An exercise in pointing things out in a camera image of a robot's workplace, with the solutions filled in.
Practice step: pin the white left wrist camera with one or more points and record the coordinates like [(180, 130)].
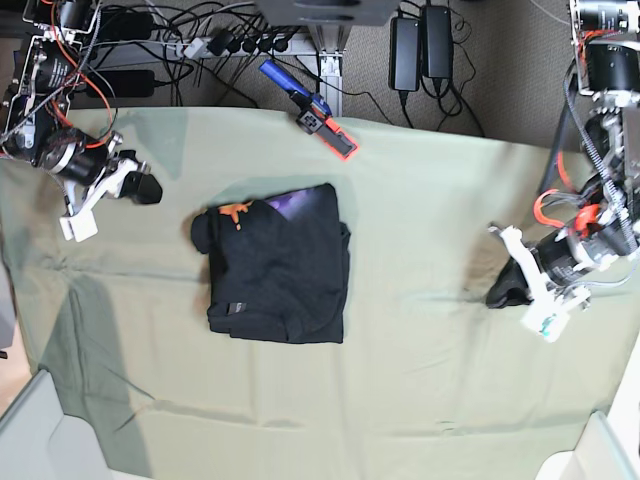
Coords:
[(546, 321)]

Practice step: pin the white bin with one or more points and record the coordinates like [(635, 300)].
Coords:
[(606, 450), (39, 441)]

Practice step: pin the blue orange bar clamp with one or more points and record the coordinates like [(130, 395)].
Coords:
[(315, 117)]

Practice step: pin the light green table cloth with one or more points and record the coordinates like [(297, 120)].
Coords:
[(428, 382)]

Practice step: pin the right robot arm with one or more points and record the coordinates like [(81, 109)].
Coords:
[(36, 129)]

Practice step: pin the white power strip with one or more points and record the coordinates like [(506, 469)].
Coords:
[(225, 43)]

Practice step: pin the dark navy T-shirt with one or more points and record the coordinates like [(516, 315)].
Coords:
[(279, 267)]

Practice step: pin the white bin bottom left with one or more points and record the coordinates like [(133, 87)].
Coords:
[(39, 441)]

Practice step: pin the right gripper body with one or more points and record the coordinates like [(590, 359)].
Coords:
[(89, 174)]

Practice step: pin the black power adapter pair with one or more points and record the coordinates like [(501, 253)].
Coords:
[(421, 47)]

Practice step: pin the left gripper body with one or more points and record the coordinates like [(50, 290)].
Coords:
[(542, 287)]

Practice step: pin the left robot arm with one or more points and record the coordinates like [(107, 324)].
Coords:
[(589, 193)]

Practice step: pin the aluminium frame post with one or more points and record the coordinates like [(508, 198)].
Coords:
[(329, 42)]

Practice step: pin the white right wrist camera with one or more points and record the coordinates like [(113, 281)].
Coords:
[(79, 227)]

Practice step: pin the black power brick left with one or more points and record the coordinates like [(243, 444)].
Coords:
[(124, 83)]

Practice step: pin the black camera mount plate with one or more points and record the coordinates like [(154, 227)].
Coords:
[(327, 12)]

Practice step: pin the white bin bottom right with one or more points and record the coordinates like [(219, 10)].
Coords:
[(606, 450)]

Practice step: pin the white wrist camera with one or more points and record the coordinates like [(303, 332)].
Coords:
[(79, 227), (546, 321)]

